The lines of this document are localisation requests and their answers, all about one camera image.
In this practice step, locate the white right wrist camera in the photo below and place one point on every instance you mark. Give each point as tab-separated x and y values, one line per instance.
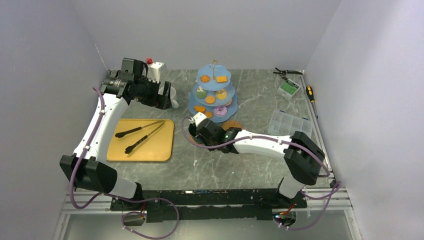
198	118

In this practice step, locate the black pliers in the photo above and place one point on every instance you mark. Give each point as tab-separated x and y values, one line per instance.
283	73

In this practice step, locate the clear plastic compartment box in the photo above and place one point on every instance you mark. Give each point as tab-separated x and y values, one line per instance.
284	124

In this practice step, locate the orange flower cookie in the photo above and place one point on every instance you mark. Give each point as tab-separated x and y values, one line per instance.
209	114

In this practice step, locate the square cracker biscuit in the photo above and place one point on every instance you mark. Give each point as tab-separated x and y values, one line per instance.
221	79

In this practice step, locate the round brown cookie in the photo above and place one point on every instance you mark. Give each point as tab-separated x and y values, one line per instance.
210	99

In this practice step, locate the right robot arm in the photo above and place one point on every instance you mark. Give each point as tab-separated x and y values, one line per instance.
304	159

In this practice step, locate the woven rattan coaster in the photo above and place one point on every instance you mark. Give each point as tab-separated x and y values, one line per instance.
231	124
196	141

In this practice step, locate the orange fish cookie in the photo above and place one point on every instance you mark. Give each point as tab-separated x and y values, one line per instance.
199	109

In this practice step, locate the green cupcake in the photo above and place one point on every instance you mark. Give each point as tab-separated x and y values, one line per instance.
200	93

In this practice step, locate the green and white box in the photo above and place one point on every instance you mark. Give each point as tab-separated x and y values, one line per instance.
288	89

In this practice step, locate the yellow black screwdriver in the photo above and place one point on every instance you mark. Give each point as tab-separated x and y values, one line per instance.
310	95

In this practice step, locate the white and blue mug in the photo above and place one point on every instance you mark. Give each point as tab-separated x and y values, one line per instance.
174	96

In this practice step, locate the orange striped round cookie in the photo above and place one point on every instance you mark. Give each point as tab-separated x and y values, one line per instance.
205	79

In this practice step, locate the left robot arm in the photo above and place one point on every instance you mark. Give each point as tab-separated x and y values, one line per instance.
86	168

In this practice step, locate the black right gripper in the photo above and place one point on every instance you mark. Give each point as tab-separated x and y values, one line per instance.
202	137

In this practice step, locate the yellow serving tray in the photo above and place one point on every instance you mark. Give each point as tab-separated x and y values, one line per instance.
141	140

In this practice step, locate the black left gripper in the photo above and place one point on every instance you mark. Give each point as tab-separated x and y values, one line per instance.
160	101

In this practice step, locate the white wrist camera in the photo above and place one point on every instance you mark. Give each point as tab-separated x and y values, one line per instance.
155	71
198	118

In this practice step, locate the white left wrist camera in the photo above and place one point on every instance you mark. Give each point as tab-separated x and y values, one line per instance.
155	71

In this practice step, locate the purple sprinkled donut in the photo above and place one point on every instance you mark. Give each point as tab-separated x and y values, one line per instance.
220	111

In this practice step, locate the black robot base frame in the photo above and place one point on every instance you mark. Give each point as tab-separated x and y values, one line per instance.
208	204

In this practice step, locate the blue three-tier cake stand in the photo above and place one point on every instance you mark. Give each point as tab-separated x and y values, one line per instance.
213	70

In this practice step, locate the yellow cupcake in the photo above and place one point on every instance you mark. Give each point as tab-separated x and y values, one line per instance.
221	94

